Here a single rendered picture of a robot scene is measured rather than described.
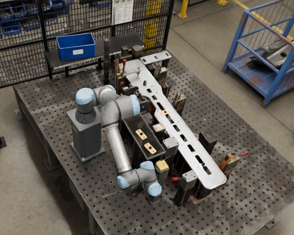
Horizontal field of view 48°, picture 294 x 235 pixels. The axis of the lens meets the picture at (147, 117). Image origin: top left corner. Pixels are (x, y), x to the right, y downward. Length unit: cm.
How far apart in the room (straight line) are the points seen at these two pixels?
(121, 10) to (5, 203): 204
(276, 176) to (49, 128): 190
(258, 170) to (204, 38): 285
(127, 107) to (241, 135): 144
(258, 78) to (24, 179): 307
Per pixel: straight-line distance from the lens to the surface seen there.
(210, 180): 229
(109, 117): 181
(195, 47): 500
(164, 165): 209
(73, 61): 292
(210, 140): 245
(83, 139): 241
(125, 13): 313
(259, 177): 281
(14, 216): 327
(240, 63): 467
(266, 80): 456
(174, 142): 226
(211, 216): 251
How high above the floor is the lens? 290
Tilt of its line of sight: 49 degrees down
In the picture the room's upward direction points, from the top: 9 degrees clockwise
